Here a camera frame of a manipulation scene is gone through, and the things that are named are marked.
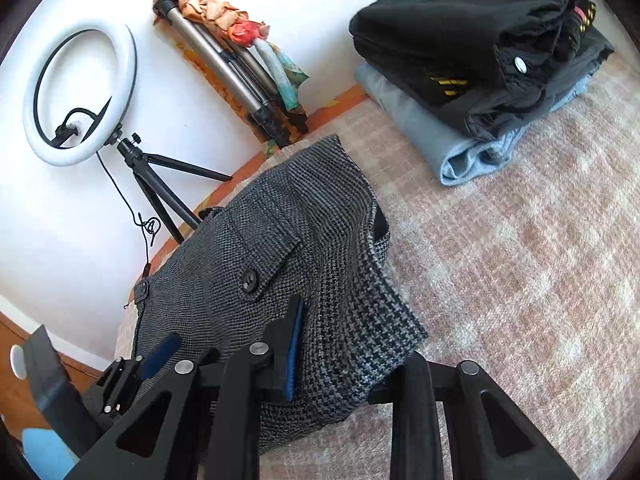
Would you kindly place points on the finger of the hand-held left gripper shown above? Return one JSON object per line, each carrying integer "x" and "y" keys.
{"x": 159, "y": 356}

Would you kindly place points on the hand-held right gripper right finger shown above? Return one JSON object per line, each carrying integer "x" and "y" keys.
{"x": 415, "y": 410}

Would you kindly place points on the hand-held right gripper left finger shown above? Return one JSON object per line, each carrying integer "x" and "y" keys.
{"x": 294, "y": 345}

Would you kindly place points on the grey houndstooth pants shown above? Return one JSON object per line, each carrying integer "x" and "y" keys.
{"x": 310, "y": 240}

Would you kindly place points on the black folded pants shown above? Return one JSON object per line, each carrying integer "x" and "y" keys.
{"x": 450, "y": 35}

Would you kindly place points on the white round knob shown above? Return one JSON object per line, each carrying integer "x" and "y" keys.
{"x": 19, "y": 362}

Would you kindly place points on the brown wooden cabinet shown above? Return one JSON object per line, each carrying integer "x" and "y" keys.
{"x": 20, "y": 400}

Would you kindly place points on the light blue cloth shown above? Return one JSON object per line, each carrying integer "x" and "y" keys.
{"x": 47, "y": 452}

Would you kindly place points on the small black tripod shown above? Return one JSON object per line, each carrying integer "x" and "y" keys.
{"x": 150, "y": 180}

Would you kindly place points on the beige checked blanket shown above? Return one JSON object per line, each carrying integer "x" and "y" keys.
{"x": 525, "y": 270}

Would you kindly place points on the light blue folded jeans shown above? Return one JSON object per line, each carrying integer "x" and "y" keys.
{"x": 425, "y": 125}

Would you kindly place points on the silver folded tripod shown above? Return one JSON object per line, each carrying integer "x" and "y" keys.
{"x": 225, "y": 67}

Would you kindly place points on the floral patterned scarf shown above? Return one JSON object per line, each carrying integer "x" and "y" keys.
{"x": 220, "y": 12}

